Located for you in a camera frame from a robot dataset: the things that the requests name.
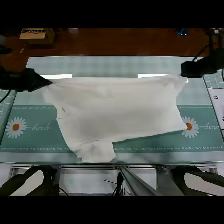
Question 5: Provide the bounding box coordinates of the black cable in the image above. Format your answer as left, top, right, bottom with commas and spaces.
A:
191, 42, 212, 63
111, 171, 126, 197

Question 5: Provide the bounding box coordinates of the white T-shirt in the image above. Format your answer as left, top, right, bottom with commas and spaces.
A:
41, 73, 190, 164

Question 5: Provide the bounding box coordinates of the silver frame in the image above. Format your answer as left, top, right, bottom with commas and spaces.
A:
0, 161, 224, 197

